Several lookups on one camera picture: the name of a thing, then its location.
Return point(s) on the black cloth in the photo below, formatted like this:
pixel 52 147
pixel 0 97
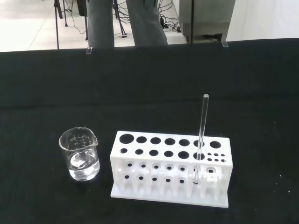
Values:
pixel 149 93

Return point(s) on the black case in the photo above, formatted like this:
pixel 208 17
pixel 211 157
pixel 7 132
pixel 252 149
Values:
pixel 81 7

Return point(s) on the thin black pole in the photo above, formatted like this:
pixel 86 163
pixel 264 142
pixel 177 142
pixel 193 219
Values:
pixel 192 21

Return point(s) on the clear tape piece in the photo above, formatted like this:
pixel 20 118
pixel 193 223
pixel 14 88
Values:
pixel 224 44
pixel 89 50

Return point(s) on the person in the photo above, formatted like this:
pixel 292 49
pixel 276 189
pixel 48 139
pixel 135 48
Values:
pixel 100 23

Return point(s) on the grey cabinet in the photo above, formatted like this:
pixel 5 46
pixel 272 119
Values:
pixel 210 16

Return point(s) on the black tripod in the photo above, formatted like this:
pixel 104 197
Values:
pixel 121 25
pixel 56 28

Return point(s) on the white power strip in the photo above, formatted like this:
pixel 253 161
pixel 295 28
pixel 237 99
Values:
pixel 165 28

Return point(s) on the glass beaker with water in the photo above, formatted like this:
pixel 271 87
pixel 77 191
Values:
pixel 81 172

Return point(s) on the white test tube rack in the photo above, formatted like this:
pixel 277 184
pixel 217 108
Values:
pixel 161 146

